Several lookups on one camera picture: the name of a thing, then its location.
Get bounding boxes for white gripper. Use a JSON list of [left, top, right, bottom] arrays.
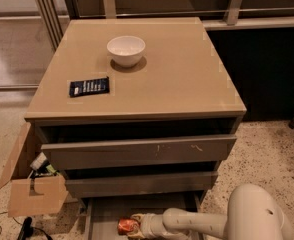
[[127, 213, 166, 240]]

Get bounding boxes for red coke can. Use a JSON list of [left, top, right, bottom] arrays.
[[117, 218, 140, 235]]

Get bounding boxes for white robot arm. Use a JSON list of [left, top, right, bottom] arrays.
[[126, 184, 293, 240]]

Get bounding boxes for bottom grey open drawer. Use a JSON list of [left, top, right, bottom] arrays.
[[83, 191, 207, 240]]

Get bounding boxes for middle grey drawer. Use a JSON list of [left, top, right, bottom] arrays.
[[65, 172, 218, 198]]

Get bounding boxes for top grey drawer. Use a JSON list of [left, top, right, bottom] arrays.
[[42, 134, 236, 170]]

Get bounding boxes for tan drawer cabinet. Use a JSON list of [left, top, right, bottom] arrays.
[[24, 16, 247, 205]]

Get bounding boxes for items inside cardboard box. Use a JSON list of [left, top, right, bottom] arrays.
[[29, 152, 58, 179]]

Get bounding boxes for brown cardboard box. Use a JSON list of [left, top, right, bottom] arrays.
[[0, 123, 68, 217]]

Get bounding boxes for white ceramic bowl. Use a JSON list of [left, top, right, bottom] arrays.
[[107, 36, 146, 68]]

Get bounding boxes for black floor cable left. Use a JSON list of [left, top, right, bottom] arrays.
[[0, 211, 53, 240]]

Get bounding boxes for metal railing frame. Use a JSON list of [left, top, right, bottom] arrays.
[[35, 0, 294, 47]]

